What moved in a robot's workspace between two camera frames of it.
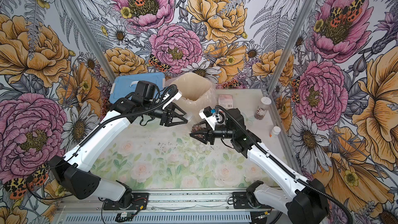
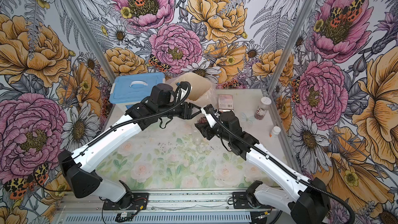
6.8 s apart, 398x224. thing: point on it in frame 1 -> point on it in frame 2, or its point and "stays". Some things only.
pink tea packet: [226, 101] stays
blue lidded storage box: [121, 85] stays
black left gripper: [167, 119] -> [188, 115]
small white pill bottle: [275, 131] stays
